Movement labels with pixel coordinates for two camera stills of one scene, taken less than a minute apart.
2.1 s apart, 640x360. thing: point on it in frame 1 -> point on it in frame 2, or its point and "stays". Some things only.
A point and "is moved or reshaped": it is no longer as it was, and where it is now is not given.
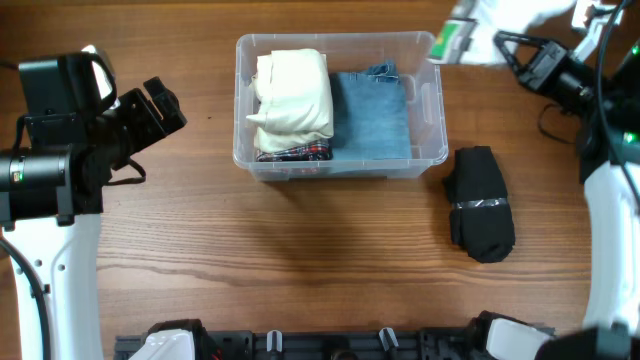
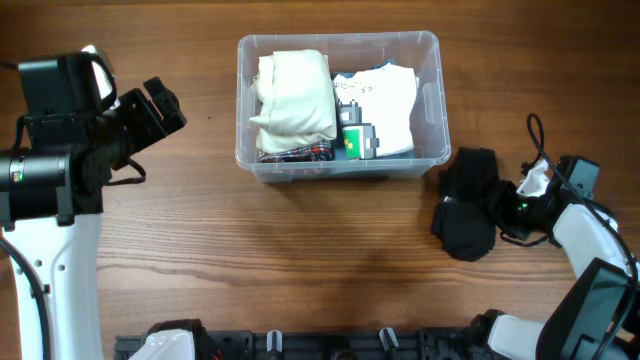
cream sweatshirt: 295,96 stays
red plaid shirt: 317,151 stays
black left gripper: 152,126 stays
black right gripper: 545,58 -> 505,192
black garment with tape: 480,215 is moved or reshaped
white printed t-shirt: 467,33 -> 385,95
